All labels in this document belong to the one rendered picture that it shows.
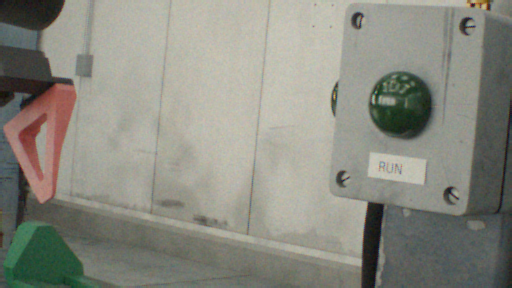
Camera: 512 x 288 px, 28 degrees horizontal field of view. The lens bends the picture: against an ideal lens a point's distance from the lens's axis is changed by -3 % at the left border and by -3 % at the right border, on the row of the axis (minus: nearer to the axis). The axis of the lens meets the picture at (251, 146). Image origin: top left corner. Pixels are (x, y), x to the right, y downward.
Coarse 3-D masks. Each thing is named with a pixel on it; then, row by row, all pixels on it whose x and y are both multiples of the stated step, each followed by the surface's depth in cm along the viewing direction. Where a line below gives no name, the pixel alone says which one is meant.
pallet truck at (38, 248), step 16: (16, 224) 612; (32, 224) 605; (16, 240) 600; (32, 240) 596; (48, 240) 605; (16, 256) 589; (32, 256) 594; (48, 256) 603; (64, 256) 613; (16, 272) 584; (32, 272) 592; (48, 272) 602; (64, 272) 611; (80, 272) 620
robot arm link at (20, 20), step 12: (0, 0) 74; (12, 0) 75; (24, 0) 75; (36, 0) 76; (48, 0) 77; (60, 0) 78; (0, 12) 75; (12, 12) 76; (24, 12) 76; (36, 12) 77; (48, 12) 78; (12, 24) 78; (24, 24) 78; (36, 24) 78; (48, 24) 79
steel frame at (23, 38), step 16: (0, 32) 902; (16, 32) 874; (32, 32) 887; (32, 48) 889; (16, 96) 882; (0, 112) 898; (16, 112) 883; (0, 128) 873; (0, 144) 874; (0, 160) 876; (16, 160) 889; (0, 176) 878; (16, 176) 891; (0, 192) 879; (16, 192) 892; (16, 208) 894
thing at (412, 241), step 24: (384, 216) 51; (408, 216) 50; (432, 216) 49; (456, 216) 49; (480, 216) 48; (504, 216) 47; (384, 240) 51; (408, 240) 50; (432, 240) 49; (456, 240) 49; (480, 240) 48; (504, 240) 47; (384, 264) 51; (408, 264) 50; (432, 264) 49; (456, 264) 49; (480, 264) 48; (504, 264) 47
